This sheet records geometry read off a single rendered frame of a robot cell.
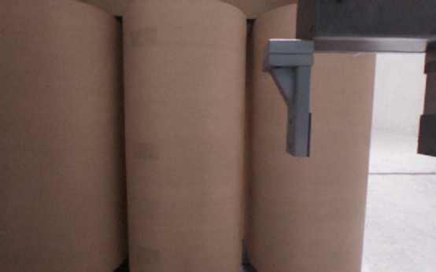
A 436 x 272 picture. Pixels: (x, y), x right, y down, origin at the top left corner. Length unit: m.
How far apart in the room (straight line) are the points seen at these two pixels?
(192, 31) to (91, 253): 0.75
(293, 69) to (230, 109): 0.47
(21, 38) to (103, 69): 0.21
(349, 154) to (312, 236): 0.28
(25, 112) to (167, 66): 0.43
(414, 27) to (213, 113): 0.50
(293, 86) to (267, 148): 0.52
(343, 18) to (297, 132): 0.10
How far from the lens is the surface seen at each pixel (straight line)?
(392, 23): 0.24
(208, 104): 0.64
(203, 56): 0.66
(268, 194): 0.75
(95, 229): 0.86
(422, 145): 0.29
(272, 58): 0.20
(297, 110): 0.21
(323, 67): 0.74
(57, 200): 0.83
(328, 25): 0.22
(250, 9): 0.87
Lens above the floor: 0.74
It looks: 5 degrees down
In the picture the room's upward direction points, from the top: 1 degrees clockwise
